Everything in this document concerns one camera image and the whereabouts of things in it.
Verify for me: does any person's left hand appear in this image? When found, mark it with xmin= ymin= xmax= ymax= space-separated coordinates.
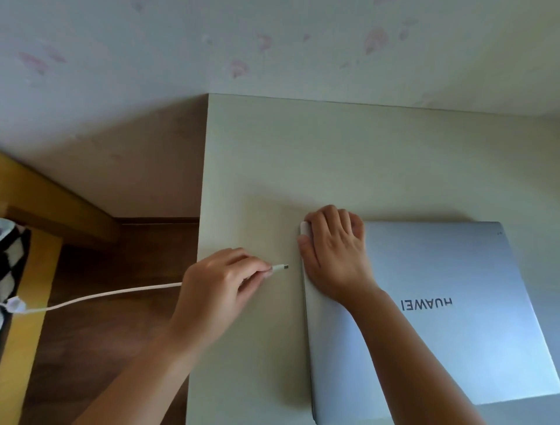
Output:
xmin=168 ymin=247 xmax=274 ymax=349

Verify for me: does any person's right hand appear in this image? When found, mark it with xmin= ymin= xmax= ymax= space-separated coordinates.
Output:
xmin=297 ymin=204 xmax=382 ymax=310

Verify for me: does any white charging cable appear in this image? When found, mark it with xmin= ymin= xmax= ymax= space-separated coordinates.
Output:
xmin=0 ymin=263 xmax=290 ymax=314

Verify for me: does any silver laptop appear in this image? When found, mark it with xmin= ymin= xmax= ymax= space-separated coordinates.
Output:
xmin=299 ymin=220 xmax=560 ymax=425

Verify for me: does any person's left forearm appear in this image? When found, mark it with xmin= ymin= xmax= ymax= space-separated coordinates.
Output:
xmin=73 ymin=324 xmax=206 ymax=425

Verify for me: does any person's right forearm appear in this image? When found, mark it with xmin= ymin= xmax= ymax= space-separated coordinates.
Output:
xmin=348 ymin=288 xmax=497 ymax=425

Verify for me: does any black white checkered cloth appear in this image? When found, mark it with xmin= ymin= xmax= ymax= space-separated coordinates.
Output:
xmin=0 ymin=218 xmax=32 ymax=353

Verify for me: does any yellow wooden furniture frame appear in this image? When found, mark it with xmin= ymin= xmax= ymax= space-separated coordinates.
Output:
xmin=0 ymin=151 xmax=122 ymax=425

